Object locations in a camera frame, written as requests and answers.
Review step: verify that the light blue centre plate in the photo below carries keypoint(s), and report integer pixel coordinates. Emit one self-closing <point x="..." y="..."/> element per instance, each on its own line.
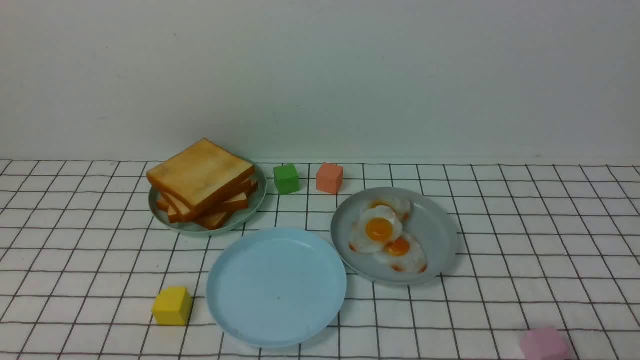
<point x="276" y="288"/>

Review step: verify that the grey-blue egg plate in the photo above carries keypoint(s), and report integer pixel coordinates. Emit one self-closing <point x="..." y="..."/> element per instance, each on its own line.
<point x="434" y="230"/>

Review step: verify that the green bread plate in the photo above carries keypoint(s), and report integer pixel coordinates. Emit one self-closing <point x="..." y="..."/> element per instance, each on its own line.
<point x="240" y="216"/>

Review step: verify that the fried egg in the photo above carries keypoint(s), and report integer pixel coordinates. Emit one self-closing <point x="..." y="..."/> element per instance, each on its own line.
<point x="404" y="255"/>
<point x="402" y="207"/>
<point x="374" y="229"/>

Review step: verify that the yellow cube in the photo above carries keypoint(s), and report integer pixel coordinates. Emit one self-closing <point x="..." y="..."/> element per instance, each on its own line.
<point x="173" y="307"/>

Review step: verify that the orange cube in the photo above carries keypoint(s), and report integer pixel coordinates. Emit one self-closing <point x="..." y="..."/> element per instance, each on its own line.
<point x="329" y="178"/>

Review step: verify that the pink cube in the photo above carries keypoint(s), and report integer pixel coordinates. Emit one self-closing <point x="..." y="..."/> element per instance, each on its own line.
<point x="544" y="344"/>

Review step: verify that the white checkered tablecloth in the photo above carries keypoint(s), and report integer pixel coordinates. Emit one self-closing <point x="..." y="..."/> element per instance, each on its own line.
<point x="542" y="245"/>

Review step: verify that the green cube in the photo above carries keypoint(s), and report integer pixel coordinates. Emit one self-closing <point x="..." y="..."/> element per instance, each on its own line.
<point x="286" y="179"/>

